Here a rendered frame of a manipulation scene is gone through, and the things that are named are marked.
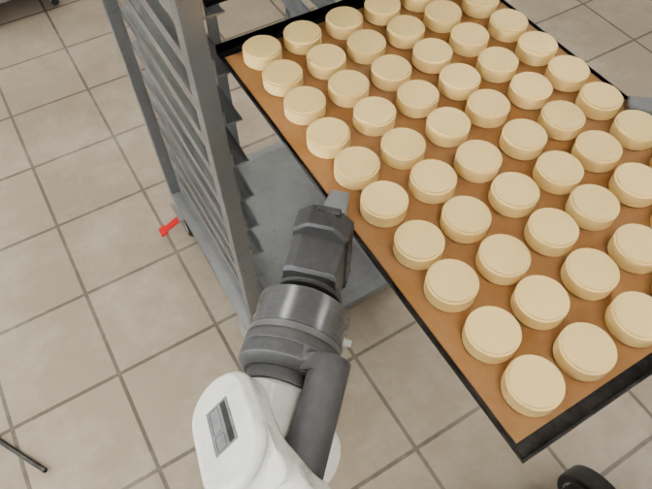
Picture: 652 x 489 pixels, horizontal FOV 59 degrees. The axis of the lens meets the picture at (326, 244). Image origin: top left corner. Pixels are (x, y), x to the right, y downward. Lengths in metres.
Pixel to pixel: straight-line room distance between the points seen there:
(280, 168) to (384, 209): 1.31
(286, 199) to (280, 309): 1.31
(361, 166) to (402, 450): 1.10
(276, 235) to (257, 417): 1.31
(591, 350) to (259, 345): 0.29
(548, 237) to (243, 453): 0.36
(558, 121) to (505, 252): 0.20
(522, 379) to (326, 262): 0.20
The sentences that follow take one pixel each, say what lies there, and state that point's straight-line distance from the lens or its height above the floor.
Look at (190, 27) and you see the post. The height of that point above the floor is 1.12.
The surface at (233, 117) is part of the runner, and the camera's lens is 0.89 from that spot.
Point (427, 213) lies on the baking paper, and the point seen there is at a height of 1.07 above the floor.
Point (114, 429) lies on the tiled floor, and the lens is 1.72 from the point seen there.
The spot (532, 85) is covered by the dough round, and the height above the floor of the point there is 1.09.
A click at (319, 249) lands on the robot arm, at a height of 1.11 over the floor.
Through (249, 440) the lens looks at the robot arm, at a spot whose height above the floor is 1.15.
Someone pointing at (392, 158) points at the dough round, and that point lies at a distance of 0.64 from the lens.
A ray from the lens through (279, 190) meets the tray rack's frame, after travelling 1.82.
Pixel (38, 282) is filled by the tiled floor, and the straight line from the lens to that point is 2.01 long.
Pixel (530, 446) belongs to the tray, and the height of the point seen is 1.07.
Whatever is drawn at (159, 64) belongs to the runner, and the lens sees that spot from 1.30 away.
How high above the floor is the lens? 1.56
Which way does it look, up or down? 56 degrees down
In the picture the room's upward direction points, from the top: straight up
